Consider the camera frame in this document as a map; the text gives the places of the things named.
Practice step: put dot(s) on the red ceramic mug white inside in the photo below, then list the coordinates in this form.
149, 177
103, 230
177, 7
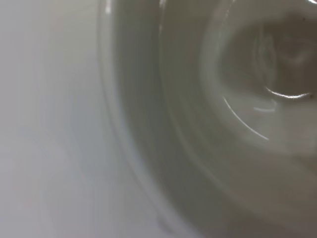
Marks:
185, 111

